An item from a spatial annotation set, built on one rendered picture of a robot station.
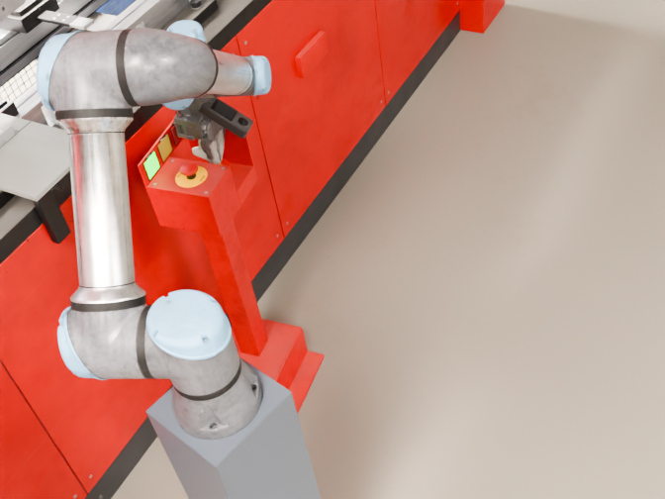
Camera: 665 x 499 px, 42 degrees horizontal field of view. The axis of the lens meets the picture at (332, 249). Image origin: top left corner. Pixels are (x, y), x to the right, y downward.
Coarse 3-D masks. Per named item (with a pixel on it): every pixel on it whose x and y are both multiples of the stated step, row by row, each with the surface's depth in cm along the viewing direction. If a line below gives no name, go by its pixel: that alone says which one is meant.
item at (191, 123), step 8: (192, 104) 183; (200, 104) 185; (176, 112) 189; (184, 112) 188; (192, 112) 188; (176, 120) 188; (184, 120) 187; (192, 120) 187; (200, 120) 187; (208, 120) 187; (176, 128) 190; (184, 128) 189; (192, 128) 189; (200, 128) 188; (208, 128) 187; (216, 128) 191; (184, 136) 191; (192, 136) 191; (200, 136) 189; (208, 136) 188
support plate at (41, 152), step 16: (0, 128) 173; (16, 128) 173; (32, 128) 172; (48, 128) 171; (16, 144) 169; (32, 144) 168; (48, 144) 167; (64, 144) 167; (0, 160) 165; (16, 160) 165; (32, 160) 164; (48, 160) 163; (64, 160) 163; (0, 176) 162; (16, 176) 161; (32, 176) 161; (48, 176) 160; (16, 192) 158; (32, 192) 157
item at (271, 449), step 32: (160, 416) 146; (256, 416) 144; (288, 416) 149; (192, 448) 141; (224, 448) 140; (256, 448) 145; (288, 448) 153; (192, 480) 156; (224, 480) 141; (256, 480) 149; (288, 480) 158
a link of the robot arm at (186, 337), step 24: (144, 312) 133; (168, 312) 131; (192, 312) 131; (216, 312) 131; (144, 336) 131; (168, 336) 128; (192, 336) 128; (216, 336) 130; (144, 360) 131; (168, 360) 130; (192, 360) 129; (216, 360) 132; (192, 384) 134; (216, 384) 135
